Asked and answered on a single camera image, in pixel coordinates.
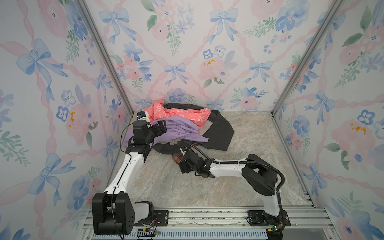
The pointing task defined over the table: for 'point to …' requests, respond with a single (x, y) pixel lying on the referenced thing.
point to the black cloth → (218, 131)
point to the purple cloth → (178, 129)
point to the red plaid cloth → (177, 156)
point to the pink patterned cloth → (159, 110)
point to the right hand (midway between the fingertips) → (183, 160)
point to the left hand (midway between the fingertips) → (159, 121)
